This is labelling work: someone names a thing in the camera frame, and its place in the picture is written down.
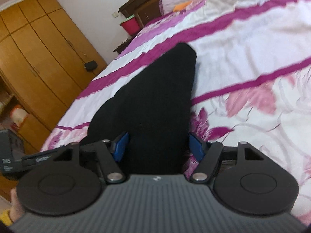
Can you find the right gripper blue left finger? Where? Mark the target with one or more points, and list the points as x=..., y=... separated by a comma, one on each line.
x=117, y=146

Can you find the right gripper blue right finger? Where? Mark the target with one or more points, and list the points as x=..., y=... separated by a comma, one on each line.
x=201, y=149

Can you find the black button cardigan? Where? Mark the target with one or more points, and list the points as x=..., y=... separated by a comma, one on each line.
x=154, y=109

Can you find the person's left hand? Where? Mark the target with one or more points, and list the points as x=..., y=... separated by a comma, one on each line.
x=17, y=210

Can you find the small black hanging pouch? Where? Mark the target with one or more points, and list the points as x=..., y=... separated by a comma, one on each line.
x=90, y=66

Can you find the dark wooden nightstand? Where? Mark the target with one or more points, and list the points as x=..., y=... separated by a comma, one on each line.
x=121, y=47

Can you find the wooden wardrobe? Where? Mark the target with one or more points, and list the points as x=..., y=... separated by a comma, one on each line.
x=42, y=68

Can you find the pink floral bed quilt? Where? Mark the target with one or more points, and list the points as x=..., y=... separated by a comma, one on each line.
x=252, y=80

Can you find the red plastic bucket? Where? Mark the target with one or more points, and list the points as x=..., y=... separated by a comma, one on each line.
x=131, y=25

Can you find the orange cloth item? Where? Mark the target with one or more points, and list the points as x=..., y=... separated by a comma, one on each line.
x=182, y=6

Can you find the dark wooden headboard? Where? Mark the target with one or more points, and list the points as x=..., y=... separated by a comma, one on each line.
x=143, y=10

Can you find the lilac pillow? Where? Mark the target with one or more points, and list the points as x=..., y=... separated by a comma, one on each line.
x=166, y=6

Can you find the wall socket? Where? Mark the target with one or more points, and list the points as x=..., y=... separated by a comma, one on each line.
x=115, y=14

